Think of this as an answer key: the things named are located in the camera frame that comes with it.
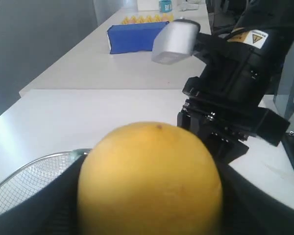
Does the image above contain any yellow objects row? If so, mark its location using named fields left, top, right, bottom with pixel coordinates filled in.
left=121, top=13, right=174, bottom=25

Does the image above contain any blue white cup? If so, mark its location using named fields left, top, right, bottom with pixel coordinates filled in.
left=159, top=0, right=172, bottom=13

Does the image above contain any yellow lemon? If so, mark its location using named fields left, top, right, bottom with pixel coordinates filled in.
left=77, top=122, right=222, bottom=235

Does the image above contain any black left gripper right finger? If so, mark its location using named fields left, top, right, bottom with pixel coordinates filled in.
left=216, top=162, right=294, bottom=235

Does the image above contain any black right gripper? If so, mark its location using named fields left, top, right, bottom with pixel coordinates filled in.
left=177, top=23, right=294, bottom=163

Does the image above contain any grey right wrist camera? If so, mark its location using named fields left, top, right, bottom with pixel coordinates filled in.
left=151, top=19, right=201, bottom=65

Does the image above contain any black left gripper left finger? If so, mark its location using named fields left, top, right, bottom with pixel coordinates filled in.
left=0, top=155, right=86, bottom=235

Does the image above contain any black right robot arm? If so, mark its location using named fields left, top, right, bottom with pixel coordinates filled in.
left=177, top=0, right=294, bottom=163

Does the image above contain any white object on counter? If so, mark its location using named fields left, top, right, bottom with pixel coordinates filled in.
left=177, top=0, right=202, bottom=11

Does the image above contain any oval wire mesh basket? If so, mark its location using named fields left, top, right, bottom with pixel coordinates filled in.
left=0, top=149, right=91, bottom=215

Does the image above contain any blue box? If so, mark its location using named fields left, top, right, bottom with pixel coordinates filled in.
left=107, top=22, right=169, bottom=54

